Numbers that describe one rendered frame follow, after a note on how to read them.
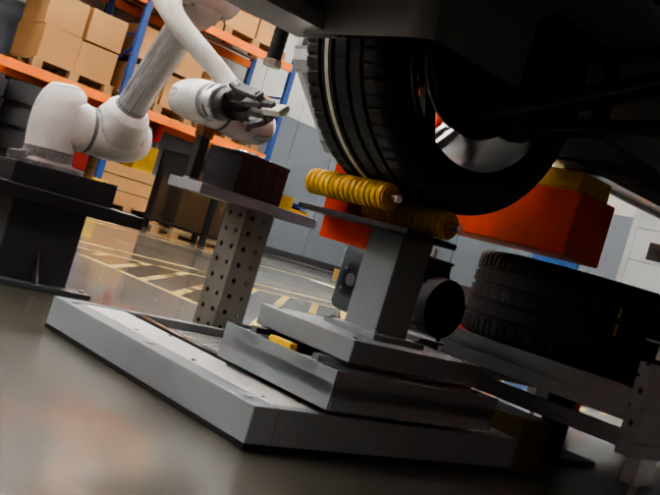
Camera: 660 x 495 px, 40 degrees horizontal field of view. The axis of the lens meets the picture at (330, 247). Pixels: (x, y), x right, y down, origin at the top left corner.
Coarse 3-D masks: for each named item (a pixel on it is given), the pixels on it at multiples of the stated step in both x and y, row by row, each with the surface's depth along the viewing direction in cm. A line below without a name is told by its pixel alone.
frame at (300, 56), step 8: (304, 40) 192; (296, 48) 193; (304, 48) 190; (296, 56) 192; (304, 56) 190; (296, 64) 193; (304, 64) 190; (304, 72) 192; (304, 80) 194; (304, 88) 195; (312, 112) 198; (440, 128) 224; (448, 128) 224; (320, 136) 201; (440, 136) 220; (448, 136) 220; (456, 136) 221; (440, 144) 219; (328, 152) 202
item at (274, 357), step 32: (224, 352) 191; (256, 352) 183; (288, 352) 176; (320, 352) 197; (288, 384) 174; (320, 384) 168; (352, 384) 169; (384, 384) 175; (416, 384) 181; (448, 384) 198; (384, 416) 176; (416, 416) 183; (448, 416) 189; (480, 416) 196
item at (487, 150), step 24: (552, 48) 205; (432, 120) 206; (432, 144) 180; (456, 144) 215; (480, 144) 210; (504, 144) 206; (528, 144) 202; (456, 168) 186; (480, 168) 198; (504, 168) 196
